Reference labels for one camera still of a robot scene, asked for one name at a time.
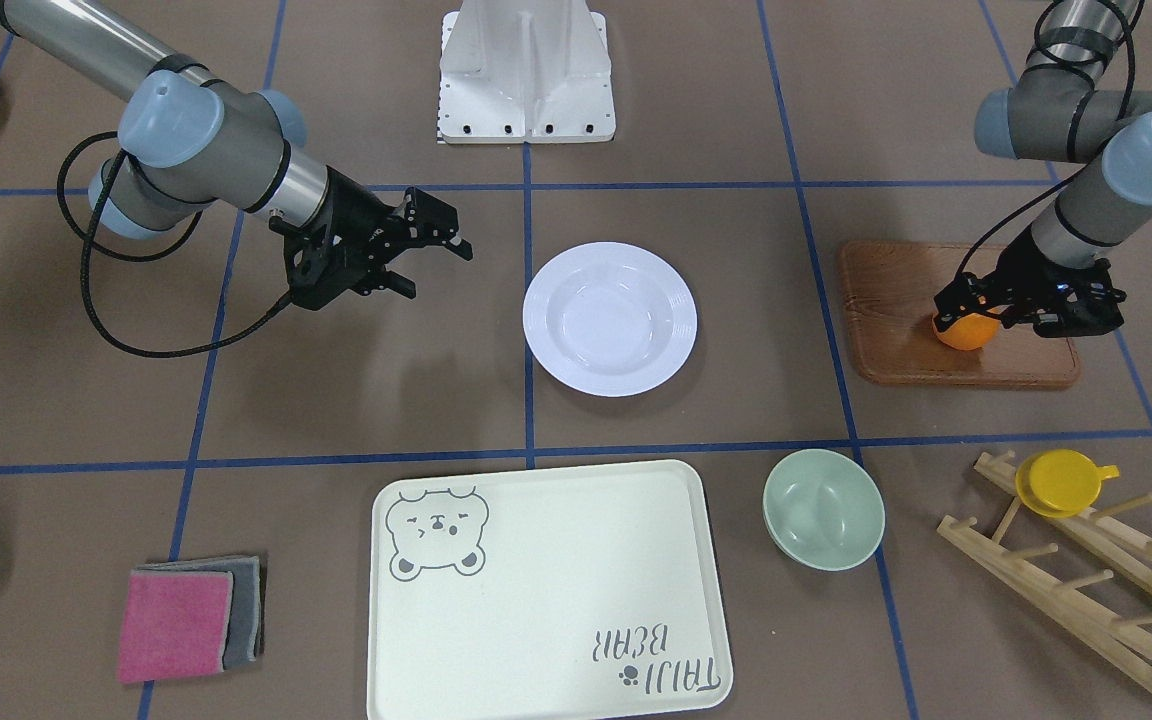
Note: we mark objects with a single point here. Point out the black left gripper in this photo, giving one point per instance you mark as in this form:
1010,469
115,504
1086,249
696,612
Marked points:
1026,270

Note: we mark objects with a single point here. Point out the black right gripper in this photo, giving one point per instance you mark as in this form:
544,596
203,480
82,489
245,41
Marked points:
349,212

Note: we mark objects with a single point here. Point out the orange fruit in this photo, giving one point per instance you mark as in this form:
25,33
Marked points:
968,333

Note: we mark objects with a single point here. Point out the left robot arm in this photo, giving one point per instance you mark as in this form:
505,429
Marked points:
1057,112

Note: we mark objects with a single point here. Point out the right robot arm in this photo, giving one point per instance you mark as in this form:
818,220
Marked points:
193,139

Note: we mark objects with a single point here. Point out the cream bear tray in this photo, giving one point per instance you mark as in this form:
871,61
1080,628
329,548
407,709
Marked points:
563,593

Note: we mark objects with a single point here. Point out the brown wooden cutting board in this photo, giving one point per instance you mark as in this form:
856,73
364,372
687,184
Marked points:
888,287

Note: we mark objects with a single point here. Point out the yellow mug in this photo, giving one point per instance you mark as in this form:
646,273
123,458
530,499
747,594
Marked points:
1061,482

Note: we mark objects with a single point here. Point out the white round plate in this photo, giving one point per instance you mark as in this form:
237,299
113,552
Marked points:
610,319

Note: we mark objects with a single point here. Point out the green ceramic bowl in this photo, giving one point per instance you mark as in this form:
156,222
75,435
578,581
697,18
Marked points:
823,510

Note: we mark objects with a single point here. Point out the wooden peg drying rack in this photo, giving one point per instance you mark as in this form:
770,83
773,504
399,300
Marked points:
1108,610

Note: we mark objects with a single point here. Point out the grey cloth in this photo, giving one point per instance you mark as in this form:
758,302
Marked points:
244,627

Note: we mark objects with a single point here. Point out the pink cloth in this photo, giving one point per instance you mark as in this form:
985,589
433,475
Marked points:
175,625

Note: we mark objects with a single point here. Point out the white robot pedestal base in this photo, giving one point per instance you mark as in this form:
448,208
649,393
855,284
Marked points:
525,72

